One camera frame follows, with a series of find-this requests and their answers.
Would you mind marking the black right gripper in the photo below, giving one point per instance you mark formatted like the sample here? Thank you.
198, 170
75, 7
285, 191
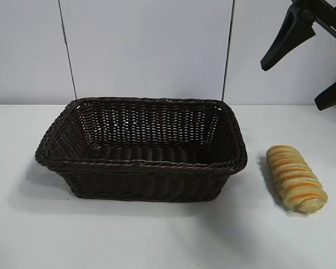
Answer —
330, 16

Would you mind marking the long striped bread loaf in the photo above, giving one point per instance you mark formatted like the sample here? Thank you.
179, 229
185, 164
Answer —
295, 179

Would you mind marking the dark brown wicker basket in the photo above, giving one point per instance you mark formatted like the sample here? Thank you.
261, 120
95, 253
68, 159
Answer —
145, 176

